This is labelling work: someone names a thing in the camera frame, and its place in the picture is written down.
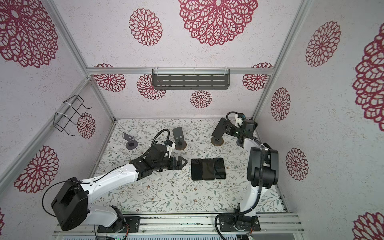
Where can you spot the centre wood-rim phone stand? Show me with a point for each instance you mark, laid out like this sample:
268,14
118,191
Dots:
180,142

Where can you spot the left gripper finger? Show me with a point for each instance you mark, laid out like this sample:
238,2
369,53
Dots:
180,160
178,167

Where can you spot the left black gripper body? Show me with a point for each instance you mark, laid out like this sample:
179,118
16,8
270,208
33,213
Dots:
167,163

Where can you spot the far left grey stand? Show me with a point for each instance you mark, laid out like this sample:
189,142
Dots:
131,143

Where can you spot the grey stand with wood-rim base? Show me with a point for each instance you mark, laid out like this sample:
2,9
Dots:
217,142

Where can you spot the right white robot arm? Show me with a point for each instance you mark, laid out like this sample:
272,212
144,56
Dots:
263,165

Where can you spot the black wire wall rack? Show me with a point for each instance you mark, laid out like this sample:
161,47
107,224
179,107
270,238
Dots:
63,119

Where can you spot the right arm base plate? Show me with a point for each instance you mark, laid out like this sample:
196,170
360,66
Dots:
239,223

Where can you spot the grey wall shelf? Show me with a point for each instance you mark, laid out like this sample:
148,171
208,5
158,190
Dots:
191,80

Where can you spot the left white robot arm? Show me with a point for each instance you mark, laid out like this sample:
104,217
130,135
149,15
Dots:
74,203

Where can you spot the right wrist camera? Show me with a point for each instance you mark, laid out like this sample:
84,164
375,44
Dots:
239,119

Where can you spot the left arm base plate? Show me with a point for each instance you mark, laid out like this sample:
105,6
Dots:
130,224

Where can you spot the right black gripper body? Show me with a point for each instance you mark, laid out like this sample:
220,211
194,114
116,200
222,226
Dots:
236,132

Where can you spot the purple round phone stand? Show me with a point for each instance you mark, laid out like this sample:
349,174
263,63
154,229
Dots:
240,142

